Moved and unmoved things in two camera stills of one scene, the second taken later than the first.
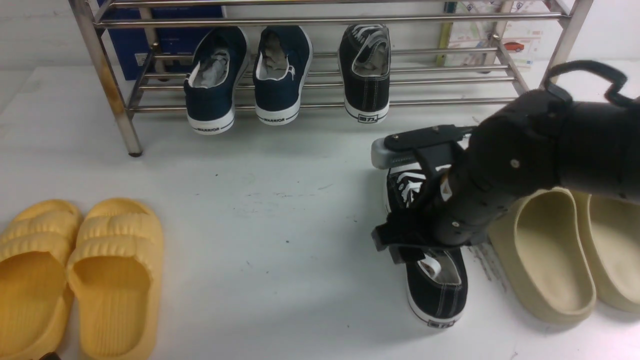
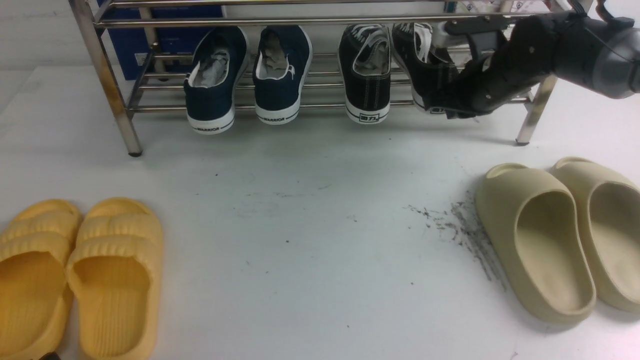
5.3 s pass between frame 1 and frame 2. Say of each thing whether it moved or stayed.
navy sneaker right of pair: stayed
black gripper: moved
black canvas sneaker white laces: moved
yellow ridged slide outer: stayed
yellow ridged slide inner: stayed
